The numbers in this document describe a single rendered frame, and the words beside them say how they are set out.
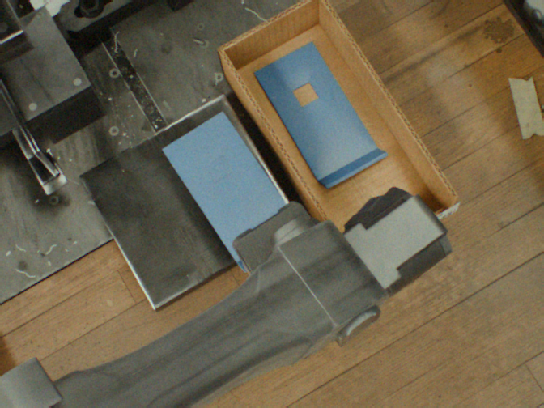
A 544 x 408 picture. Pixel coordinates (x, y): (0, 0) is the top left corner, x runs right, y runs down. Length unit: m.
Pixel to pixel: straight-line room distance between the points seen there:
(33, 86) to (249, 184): 0.23
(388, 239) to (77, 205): 0.42
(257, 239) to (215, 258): 0.17
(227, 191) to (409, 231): 0.28
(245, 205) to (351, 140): 0.14
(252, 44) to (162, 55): 0.11
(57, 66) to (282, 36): 0.23
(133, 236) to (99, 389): 0.45
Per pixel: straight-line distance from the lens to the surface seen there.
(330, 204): 1.05
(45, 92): 1.03
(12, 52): 0.91
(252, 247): 0.86
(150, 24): 1.13
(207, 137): 1.01
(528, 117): 1.10
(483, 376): 1.03
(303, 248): 0.69
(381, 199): 0.85
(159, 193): 1.05
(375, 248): 0.76
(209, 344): 0.64
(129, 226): 1.04
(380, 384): 1.02
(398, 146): 1.07
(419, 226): 0.76
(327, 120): 1.07
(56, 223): 1.08
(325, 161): 1.05
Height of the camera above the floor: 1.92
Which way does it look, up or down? 75 degrees down
